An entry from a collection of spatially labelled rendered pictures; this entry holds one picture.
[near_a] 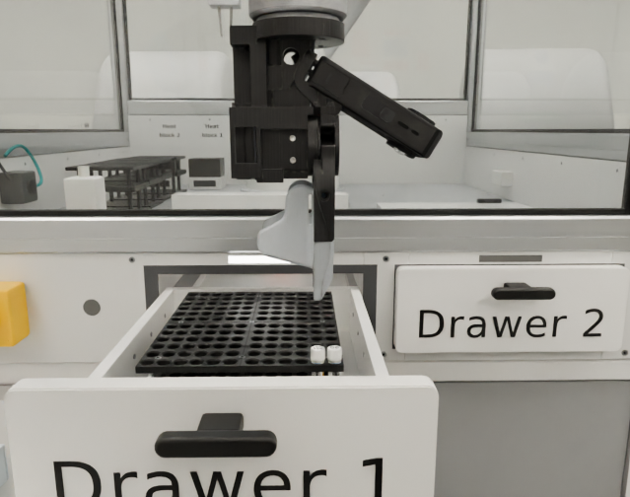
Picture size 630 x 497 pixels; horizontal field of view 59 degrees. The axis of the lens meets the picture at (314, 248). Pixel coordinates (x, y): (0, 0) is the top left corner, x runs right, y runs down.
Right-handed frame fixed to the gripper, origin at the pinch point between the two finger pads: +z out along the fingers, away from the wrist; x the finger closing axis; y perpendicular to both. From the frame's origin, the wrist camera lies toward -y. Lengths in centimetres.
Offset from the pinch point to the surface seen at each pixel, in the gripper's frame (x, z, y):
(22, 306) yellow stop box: -21.4, 8.9, 36.7
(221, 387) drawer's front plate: 10.7, 4.6, 7.3
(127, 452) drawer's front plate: 10.8, 9.3, 13.8
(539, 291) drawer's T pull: -17.6, 6.4, -26.0
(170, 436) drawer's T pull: 14.1, 6.2, 10.1
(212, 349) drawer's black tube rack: -2.7, 7.3, 10.2
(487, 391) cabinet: -24.4, 22.5, -22.9
